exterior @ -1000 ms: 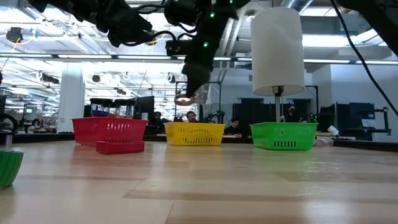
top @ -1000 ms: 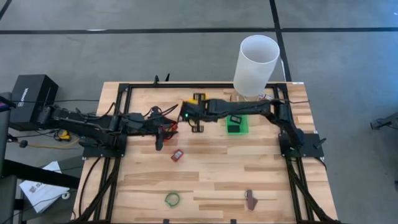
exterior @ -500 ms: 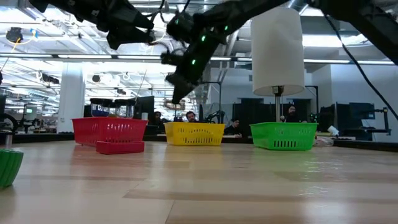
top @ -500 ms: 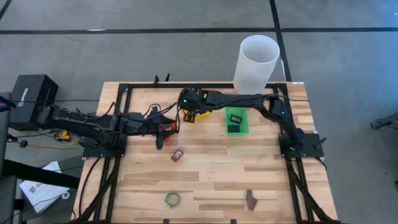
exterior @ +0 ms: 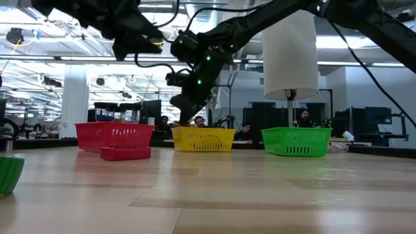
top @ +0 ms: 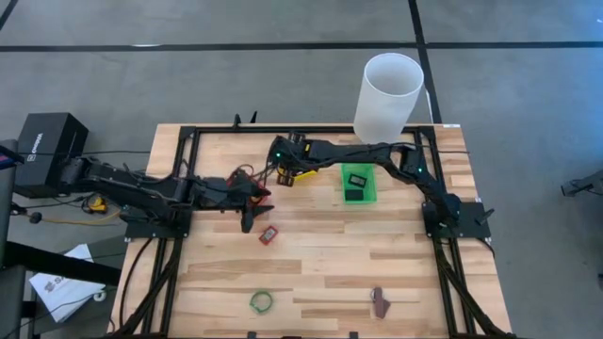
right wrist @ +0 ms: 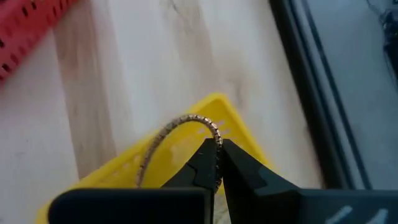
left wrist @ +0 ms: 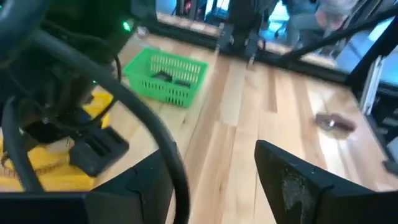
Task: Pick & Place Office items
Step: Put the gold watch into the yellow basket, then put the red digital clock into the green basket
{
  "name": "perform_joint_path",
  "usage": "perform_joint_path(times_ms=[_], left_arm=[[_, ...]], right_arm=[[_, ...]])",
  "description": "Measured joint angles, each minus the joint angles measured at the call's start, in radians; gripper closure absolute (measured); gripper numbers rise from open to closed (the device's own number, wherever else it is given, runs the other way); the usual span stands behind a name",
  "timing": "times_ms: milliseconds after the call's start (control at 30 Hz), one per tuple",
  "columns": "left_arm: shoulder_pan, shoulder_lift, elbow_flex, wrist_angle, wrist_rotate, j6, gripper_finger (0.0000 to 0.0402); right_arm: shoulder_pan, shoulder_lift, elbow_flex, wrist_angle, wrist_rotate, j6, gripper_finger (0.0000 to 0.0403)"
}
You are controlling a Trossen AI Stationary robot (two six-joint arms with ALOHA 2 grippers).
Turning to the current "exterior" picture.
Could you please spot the person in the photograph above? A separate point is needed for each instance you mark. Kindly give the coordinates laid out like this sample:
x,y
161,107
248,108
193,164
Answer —
x,y
304,118
164,123
245,132
200,121

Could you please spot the white shade wooden base lamp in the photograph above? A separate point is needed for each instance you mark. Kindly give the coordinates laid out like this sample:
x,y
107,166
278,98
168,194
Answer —
x,y
289,65

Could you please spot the small red digital clock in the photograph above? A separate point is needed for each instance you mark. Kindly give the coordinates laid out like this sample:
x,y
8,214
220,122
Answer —
x,y
125,154

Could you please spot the black monitor on arm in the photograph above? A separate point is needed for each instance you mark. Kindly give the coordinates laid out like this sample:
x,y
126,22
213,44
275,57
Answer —
x,y
378,116

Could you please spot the yellow plastic basket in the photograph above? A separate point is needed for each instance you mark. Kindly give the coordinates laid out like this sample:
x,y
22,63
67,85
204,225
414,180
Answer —
x,y
203,139

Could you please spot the green plastic basket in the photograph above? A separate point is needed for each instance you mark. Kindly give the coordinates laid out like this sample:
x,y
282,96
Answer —
x,y
295,141

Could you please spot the green ribbed bowl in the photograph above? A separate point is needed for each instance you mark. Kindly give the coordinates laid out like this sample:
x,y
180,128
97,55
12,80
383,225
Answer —
x,y
9,175

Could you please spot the black-capped purple sand hourglass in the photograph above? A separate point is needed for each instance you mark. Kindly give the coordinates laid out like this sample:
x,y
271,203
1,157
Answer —
x,y
105,113

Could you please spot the black aluminium rig frame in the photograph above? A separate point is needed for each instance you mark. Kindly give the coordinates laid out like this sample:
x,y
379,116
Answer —
x,y
42,143

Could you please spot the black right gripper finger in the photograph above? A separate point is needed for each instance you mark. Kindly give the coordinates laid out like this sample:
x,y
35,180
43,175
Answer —
x,y
188,109

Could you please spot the red plastic basket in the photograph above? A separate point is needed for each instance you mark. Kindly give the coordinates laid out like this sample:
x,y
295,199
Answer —
x,y
113,136

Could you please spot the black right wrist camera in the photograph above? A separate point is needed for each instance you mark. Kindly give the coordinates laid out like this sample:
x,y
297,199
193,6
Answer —
x,y
177,79

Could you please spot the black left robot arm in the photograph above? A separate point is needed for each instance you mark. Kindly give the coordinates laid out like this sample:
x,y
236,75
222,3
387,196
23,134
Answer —
x,y
81,13

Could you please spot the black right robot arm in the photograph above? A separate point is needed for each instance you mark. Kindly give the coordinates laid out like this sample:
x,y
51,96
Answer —
x,y
276,16

